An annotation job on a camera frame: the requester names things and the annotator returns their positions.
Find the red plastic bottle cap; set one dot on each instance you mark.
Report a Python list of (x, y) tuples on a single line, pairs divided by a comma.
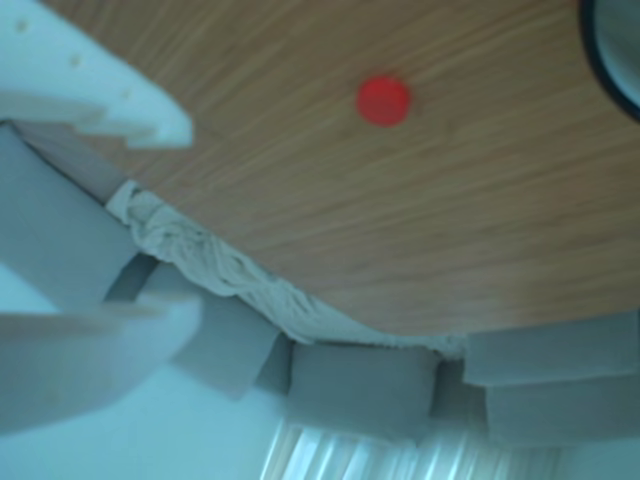
[(383, 101)]

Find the white knitted blanket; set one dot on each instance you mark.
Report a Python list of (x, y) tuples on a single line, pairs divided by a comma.
[(200, 255)]

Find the grey fabric sofa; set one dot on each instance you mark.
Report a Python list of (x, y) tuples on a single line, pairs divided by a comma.
[(350, 385)]

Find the white mug with black rim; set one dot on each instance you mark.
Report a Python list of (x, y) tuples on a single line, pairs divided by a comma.
[(620, 50)]

